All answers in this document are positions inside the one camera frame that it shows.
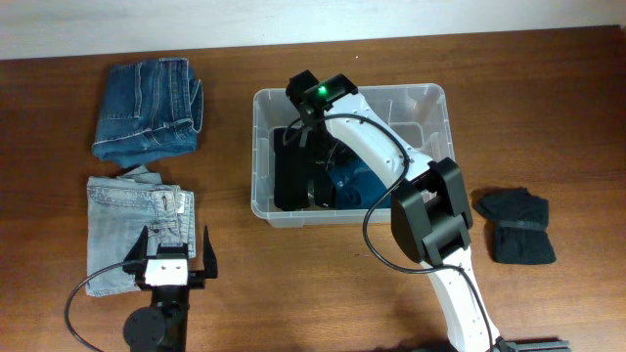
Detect blue garment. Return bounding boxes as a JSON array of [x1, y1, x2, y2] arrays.
[[329, 159, 387, 210]]

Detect black garment with tape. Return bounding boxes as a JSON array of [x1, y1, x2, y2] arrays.
[[274, 128, 335, 211]]

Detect clear plastic storage bin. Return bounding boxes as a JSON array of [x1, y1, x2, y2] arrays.
[[250, 83, 455, 228]]

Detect dark grey garment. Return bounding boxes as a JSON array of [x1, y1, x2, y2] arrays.
[[473, 188, 557, 265]]

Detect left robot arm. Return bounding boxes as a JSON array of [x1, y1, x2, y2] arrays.
[[122, 228, 218, 351]]

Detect dark blue folded jeans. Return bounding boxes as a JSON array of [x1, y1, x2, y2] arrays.
[[92, 58, 204, 168]]

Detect light blue folded jeans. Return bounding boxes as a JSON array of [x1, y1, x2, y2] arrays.
[[86, 166, 196, 275]]

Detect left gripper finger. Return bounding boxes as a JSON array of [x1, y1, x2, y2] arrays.
[[122, 226, 149, 274], [202, 226, 218, 280]]

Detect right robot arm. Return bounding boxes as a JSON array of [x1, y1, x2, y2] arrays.
[[286, 70, 570, 352]]

